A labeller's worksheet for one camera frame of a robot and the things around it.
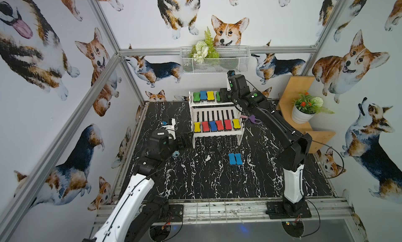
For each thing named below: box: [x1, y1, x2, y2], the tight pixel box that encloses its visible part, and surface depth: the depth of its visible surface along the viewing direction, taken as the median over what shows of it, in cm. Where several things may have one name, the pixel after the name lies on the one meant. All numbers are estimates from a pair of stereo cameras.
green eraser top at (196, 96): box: [193, 92, 201, 102], surface depth 85 cm
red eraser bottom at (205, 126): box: [201, 121, 210, 132], surface depth 92 cm
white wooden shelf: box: [188, 91, 245, 149], surface depth 91 cm
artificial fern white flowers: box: [188, 26, 220, 64], surface depth 82 cm
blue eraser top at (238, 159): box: [234, 152, 244, 165], surface depth 92 cm
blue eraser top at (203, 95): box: [199, 90, 208, 101], surface depth 86 cm
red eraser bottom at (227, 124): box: [224, 119, 232, 131], surface depth 92 cm
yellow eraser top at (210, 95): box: [206, 90, 216, 101], surface depth 86 cm
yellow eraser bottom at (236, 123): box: [232, 118, 241, 129], surface depth 92 cm
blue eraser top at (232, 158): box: [228, 152, 237, 165], surface depth 92 cm
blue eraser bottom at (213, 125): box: [209, 120, 218, 132], surface depth 92 cm
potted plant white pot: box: [291, 90, 335, 125], surface depth 92 cm
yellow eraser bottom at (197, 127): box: [194, 122, 201, 133], surface depth 91 cm
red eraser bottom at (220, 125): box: [215, 119, 225, 131], surface depth 92 cm
